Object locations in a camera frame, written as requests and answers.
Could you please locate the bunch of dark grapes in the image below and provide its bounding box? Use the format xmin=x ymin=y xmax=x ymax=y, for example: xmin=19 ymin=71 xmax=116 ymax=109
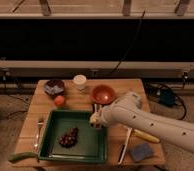
xmin=59 ymin=127 xmax=78 ymax=148

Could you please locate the blue sponge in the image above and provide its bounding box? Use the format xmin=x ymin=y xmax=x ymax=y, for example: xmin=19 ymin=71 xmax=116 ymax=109
xmin=130 ymin=143 xmax=154 ymax=162

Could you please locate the white dish brush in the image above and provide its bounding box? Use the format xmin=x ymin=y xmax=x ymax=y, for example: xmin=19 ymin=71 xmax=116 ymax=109
xmin=118 ymin=128 xmax=132 ymax=165

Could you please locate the black hanging cable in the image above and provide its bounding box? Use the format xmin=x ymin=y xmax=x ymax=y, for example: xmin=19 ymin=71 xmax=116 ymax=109
xmin=104 ymin=9 xmax=147 ymax=78

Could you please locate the dark bowl with blue cloth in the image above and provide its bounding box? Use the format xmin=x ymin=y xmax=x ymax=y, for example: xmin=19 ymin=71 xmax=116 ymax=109
xmin=43 ymin=79 xmax=65 ymax=97

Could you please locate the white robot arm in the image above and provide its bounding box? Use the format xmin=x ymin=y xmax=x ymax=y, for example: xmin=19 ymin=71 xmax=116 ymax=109
xmin=89 ymin=91 xmax=194 ymax=154

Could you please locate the red bowl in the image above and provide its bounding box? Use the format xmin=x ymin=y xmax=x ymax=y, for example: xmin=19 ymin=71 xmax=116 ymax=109
xmin=90 ymin=84 xmax=116 ymax=105

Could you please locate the green plastic tray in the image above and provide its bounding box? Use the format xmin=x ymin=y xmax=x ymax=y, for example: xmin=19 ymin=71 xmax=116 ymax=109
xmin=39 ymin=110 xmax=107 ymax=163

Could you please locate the yellow handled brush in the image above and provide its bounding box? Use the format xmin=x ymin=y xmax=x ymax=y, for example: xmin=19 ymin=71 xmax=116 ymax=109
xmin=133 ymin=129 xmax=160 ymax=143

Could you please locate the silver fork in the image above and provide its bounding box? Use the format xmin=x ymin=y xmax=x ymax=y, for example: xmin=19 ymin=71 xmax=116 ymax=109
xmin=34 ymin=117 xmax=44 ymax=151

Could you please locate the orange fruit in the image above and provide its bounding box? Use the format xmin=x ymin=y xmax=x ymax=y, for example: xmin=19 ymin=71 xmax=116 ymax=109
xmin=54 ymin=95 xmax=66 ymax=107

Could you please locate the green pea pod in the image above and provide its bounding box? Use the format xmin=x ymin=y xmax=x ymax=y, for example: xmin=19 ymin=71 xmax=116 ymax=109
xmin=8 ymin=152 xmax=38 ymax=163

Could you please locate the white lidded jar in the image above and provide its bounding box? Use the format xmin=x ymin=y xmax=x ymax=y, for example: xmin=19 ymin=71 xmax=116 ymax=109
xmin=73 ymin=74 xmax=87 ymax=91

